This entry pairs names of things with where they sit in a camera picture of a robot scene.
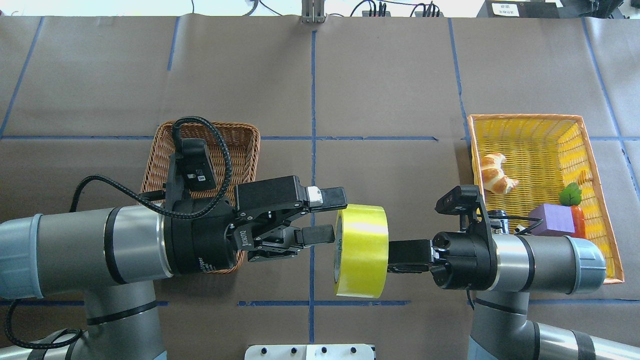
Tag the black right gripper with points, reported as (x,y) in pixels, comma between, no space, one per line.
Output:
(462,262)

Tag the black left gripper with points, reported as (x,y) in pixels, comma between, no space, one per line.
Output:
(200,245)

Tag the yellow tape roll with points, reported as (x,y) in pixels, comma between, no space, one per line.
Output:
(361,251)

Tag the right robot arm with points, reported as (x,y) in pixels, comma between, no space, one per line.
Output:
(504,270)

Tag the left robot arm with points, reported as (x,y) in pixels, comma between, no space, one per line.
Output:
(114,255)

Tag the brown wicker basket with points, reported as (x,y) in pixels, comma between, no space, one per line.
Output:
(234,152)

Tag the yellow plastic basket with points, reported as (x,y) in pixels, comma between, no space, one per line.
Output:
(545,153)

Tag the toy panda figure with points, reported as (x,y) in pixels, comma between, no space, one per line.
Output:
(521,229)

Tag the toy bread croissant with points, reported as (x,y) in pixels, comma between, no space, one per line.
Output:
(493,177)

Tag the purple toy block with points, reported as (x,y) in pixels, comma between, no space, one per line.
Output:
(557,220)

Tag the orange toy carrot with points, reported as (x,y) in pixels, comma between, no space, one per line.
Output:
(579,222)

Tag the black box device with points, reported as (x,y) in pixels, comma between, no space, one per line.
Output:
(518,9)

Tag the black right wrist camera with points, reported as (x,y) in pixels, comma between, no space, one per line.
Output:
(466,201)

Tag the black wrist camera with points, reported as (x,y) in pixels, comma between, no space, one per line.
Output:
(194,164)
(466,201)

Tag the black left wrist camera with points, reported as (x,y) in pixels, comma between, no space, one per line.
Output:
(194,164)

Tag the aluminium frame post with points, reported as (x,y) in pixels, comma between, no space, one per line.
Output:
(313,11)

